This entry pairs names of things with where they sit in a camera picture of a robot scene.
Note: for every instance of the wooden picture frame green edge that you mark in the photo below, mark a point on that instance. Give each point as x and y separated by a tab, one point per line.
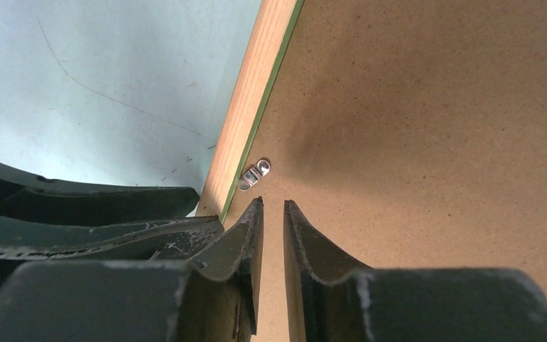
266	48

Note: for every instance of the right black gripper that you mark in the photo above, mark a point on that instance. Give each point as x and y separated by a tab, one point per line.
213	296

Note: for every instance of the brown cardboard backing board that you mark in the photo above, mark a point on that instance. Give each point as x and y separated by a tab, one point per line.
410	133

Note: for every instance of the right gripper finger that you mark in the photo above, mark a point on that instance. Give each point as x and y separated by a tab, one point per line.
332	296

